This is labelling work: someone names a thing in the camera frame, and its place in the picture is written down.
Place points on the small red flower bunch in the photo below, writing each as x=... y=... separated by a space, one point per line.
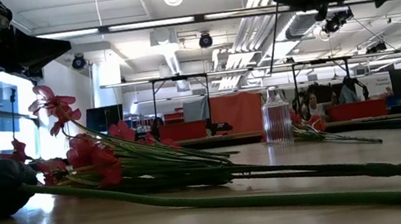
x=318 y=123

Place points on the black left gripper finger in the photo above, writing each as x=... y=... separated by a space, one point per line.
x=43 y=55

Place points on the large red flower bunch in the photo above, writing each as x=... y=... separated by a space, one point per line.
x=92 y=154

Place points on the black round ceiling fixture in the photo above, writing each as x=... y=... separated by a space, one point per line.
x=78 y=61
x=205 y=40

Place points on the black tulip light green stem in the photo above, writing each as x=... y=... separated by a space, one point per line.
x=197 y=202

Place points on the black ceiling light cluster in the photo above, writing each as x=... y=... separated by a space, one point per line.
x=337 y=21

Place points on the clear ribbed glass vase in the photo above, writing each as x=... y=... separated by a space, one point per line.
x=276 y=121

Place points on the small red plastic bin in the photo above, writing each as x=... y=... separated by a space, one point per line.
x=174 y=117

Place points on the person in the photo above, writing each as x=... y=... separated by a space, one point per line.
x=314 y=108

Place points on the orange cloth partition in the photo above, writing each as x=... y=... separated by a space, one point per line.
x=238 y=112

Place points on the large red plastic bin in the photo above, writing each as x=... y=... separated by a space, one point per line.
x=183 y=131
x=357 y=110

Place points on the grey hanging cloth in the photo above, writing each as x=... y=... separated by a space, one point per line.
x=196 y=109

